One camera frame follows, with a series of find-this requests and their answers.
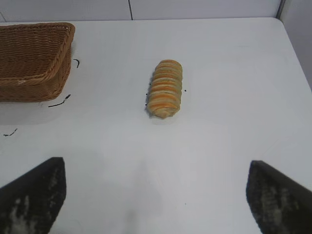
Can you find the long striped bread roll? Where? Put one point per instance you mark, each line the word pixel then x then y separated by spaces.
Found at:
pixel 165 90

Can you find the brown woven wicker basket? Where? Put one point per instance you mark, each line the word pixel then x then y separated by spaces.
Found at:
pixel 29 61

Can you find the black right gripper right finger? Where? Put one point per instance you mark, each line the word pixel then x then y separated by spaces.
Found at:
pixel 278 202

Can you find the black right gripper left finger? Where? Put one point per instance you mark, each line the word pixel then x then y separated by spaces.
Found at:
pixel 31 200

